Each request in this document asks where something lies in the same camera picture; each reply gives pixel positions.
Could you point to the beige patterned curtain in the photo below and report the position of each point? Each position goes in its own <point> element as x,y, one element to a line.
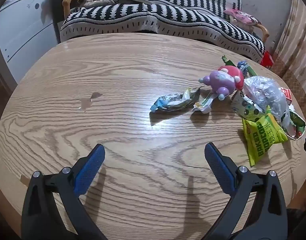
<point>296,42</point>

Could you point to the green white open bag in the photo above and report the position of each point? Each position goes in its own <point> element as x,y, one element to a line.
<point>296,123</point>

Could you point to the clear crumpled plastic bag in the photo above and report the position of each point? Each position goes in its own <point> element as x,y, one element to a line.
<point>265,92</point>

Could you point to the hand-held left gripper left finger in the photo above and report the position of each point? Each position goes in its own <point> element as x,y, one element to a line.
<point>91,170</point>

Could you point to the wooden frame sofa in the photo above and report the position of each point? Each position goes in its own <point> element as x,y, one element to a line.
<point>66,3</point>

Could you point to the green popcorn bag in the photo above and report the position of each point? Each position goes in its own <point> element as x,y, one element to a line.
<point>263,136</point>

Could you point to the red white packet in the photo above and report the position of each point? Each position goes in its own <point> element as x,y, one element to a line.
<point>286,95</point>

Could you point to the pink printed cushion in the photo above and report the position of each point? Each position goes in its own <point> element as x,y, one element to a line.
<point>240,17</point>

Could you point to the blue crumpled wrapper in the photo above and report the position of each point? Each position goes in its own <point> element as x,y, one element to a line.
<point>244,67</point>

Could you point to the blue white snack wrapper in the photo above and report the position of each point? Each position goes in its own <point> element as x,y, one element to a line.
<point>168,102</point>

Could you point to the green strip wrapper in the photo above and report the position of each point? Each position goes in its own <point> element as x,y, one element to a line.
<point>227,61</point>

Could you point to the purple and red toy figure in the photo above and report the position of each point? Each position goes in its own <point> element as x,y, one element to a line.
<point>223,81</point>

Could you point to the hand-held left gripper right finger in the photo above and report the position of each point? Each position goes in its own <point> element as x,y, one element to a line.
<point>218,167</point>

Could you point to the white drawer cabinet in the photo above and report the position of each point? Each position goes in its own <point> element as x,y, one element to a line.
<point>25,30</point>

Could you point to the white green torn wrapper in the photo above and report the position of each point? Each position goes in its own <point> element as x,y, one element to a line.
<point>204,104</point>

